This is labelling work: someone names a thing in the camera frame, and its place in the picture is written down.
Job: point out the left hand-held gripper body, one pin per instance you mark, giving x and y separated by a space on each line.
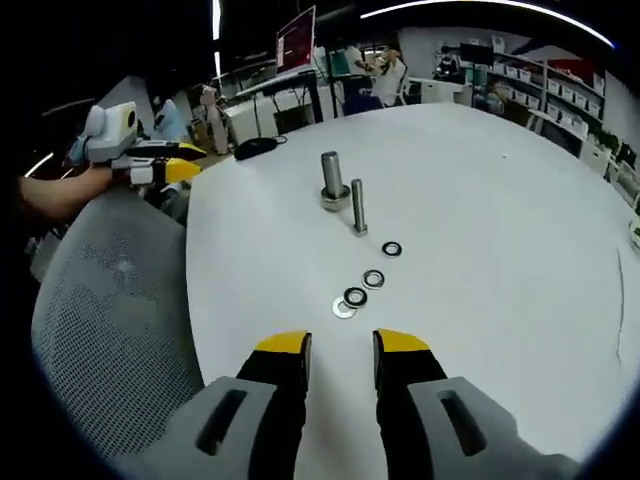
110 135

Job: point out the small black metal washer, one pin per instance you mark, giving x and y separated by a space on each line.
347 296
365 279
386 249

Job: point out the shelf with white storage boxes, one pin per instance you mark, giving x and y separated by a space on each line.
550 85

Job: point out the large black metal washer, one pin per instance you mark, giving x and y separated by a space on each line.
346 190
346 198

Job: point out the black pouch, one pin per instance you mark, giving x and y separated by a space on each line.
255 148

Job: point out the grey mesh office chair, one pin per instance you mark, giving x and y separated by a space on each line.
115 310

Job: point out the thin threaded steel stud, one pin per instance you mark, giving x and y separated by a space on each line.
357 205

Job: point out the computer monitor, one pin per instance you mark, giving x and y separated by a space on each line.
296 42

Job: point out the thick threaded steel stud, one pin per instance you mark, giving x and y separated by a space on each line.
332 170

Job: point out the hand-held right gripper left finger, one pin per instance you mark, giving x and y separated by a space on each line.
225 440

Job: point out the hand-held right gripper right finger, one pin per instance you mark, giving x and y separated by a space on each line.
425 440

